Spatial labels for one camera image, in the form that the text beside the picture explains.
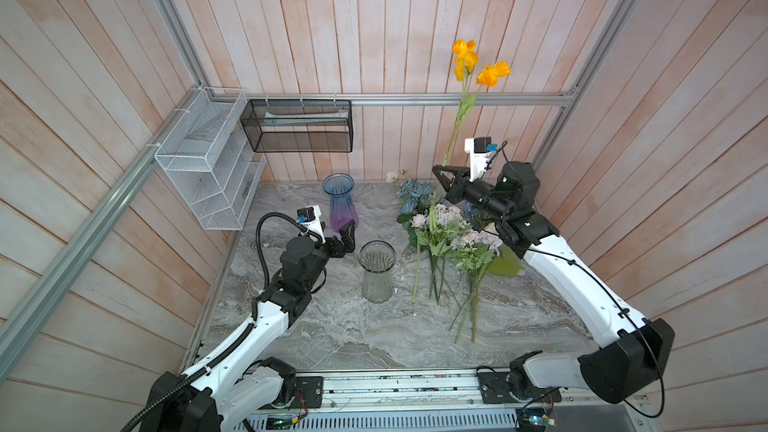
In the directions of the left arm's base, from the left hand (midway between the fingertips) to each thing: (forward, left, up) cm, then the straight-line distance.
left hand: (341, 227), depth 78 cm
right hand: (+5, -23, +17) cm, 28 cm away
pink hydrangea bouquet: (-1, -38, -11) cm, 39 cm away
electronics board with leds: (-40, -48, -24) cm, 67 cm away
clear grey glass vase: (-5, -10, -7) cm, 13 cm away
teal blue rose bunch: (+22, -21, -9) cm, 32 cm away
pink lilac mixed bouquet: (+8, -28, -14) cm, 33 cm away
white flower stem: (+42, -16, -22) cm, 50 cm away
